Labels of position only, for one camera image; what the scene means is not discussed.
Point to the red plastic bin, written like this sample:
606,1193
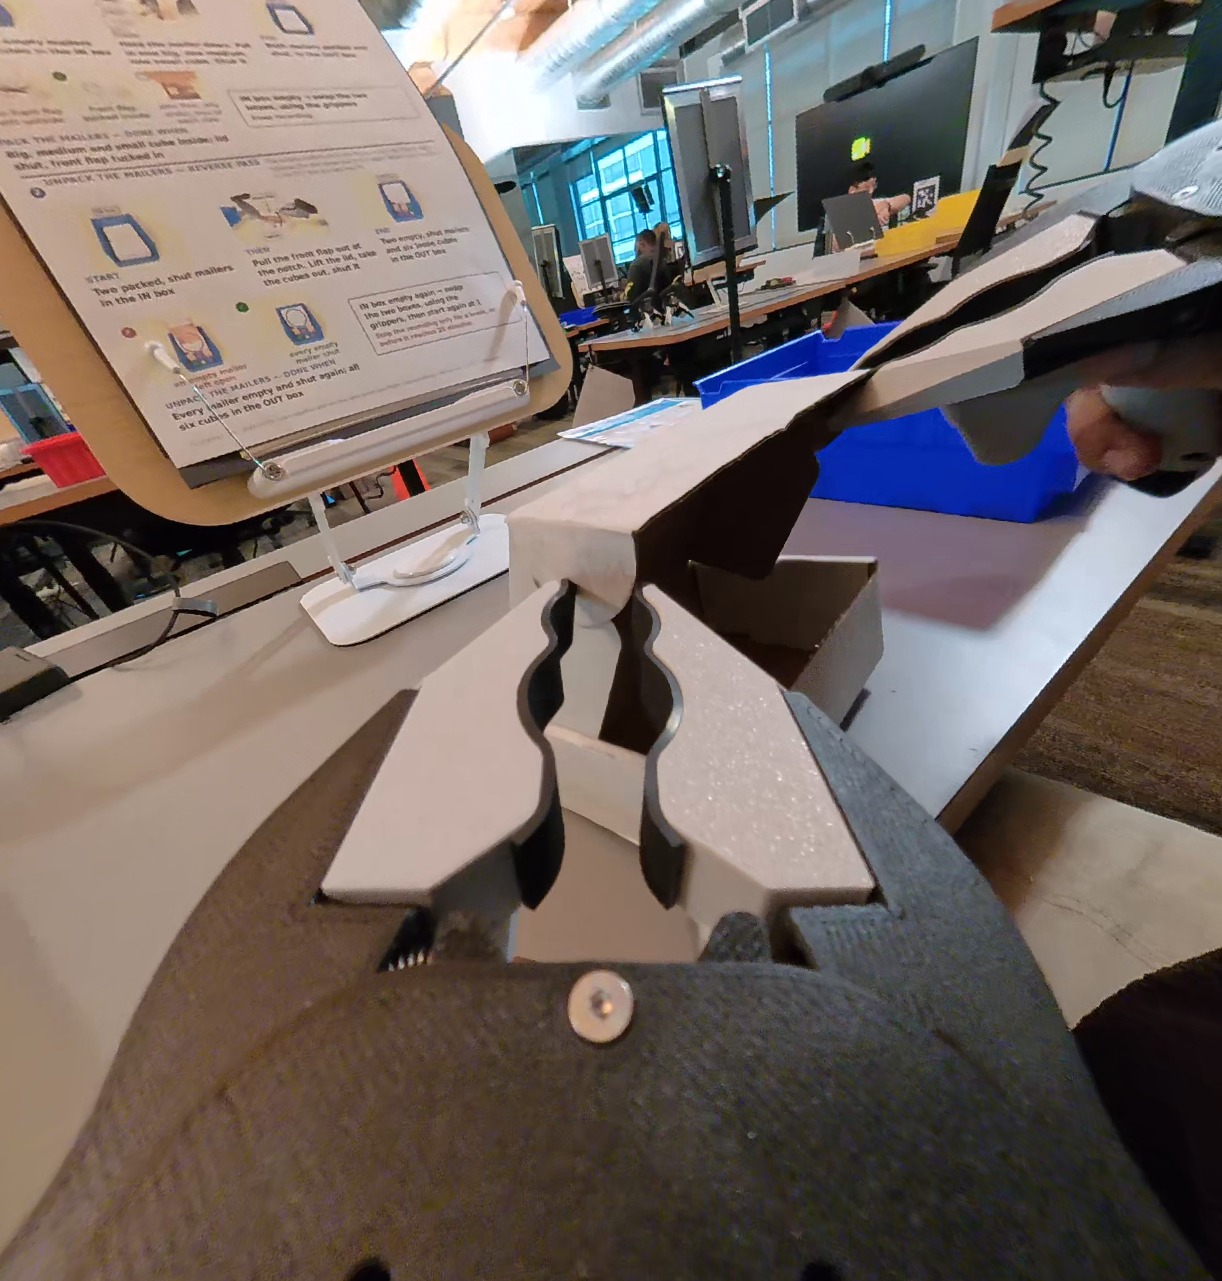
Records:
70,460

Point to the person's tan trouser leg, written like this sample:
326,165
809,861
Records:
1101,880

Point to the silver air duct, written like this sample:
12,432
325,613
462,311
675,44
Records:
621,40

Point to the person's black knitted sweater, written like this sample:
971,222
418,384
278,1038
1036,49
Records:
1171,1101

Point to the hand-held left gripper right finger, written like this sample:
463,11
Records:
771,802

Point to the person's right hand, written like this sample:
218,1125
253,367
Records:
1101,441

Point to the blue plastic bin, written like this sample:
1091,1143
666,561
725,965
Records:
922,470

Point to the orange red frame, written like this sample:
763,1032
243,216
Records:
411,479

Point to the brown wooden table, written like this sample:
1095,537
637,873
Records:
771,291

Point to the black office chair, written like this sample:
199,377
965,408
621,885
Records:
992,200

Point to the white cardboard mailer box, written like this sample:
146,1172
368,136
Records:
671,470

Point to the white and blue leaflet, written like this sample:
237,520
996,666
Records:
621,421

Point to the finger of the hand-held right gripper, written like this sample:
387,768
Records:
971,371
1011,270

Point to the black monitor on pole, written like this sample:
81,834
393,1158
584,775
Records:
711,170

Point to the large black wall screen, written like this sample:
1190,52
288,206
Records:
891,110

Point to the dark standing desk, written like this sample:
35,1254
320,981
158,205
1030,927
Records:
1122,30

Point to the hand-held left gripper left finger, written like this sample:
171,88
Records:
441,791

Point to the printed instruction sheet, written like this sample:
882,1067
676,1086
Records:
221,200

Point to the small yellow storage bin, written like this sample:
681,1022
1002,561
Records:
932,225

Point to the black electronic device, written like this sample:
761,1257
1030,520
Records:
11,680

